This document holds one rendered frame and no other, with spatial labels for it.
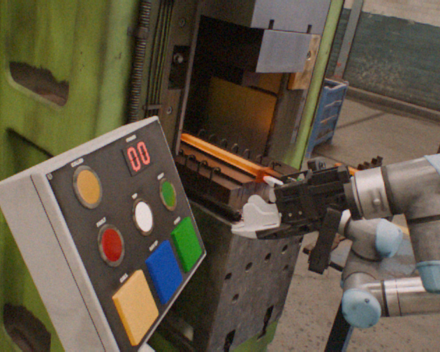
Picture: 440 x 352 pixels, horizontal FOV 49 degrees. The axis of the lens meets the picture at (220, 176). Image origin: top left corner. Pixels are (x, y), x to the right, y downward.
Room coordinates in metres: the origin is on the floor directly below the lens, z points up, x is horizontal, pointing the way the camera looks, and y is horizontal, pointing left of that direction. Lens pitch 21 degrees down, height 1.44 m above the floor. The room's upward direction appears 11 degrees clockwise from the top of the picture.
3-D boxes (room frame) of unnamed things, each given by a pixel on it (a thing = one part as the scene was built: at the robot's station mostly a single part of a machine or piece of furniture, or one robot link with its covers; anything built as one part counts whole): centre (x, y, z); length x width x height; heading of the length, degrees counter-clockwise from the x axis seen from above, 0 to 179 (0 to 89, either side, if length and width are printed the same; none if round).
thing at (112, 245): (0.56, 0.12, 1.09); 0.05 x 0.03 x 0.04; 142
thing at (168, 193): (0.75, 0.08, 1.09); 0.05 x 0.03 x 0.04; 142
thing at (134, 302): (0.55, 0.08, 1.01); 0.07 x 0.05 x 0.07; 167
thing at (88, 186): (0.57, 0.17, 1.16); 0.05 x 0.03 x 0.04; 142
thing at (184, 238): (0.74, 0.04, 1.01); 0.07 x 0.05 x 0.07; 167
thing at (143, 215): (0.66, 0.10, 1.09); 0.05 x 0.03 x 0.04; 142
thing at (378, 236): (0.99, -0.37, 0.98); 0.11 x 0.08 x 0.09; 52
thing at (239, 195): (1.30, 0.07, 0.96); 0.42 x 0.20 x 0.09; 52
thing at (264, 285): (1.35, 0.05, 0.69); 0.56 x 0.38 x 0.45; 52
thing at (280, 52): (1.30, 0.07, 1.32); 0.42 x 0.20 x 0.10; 52
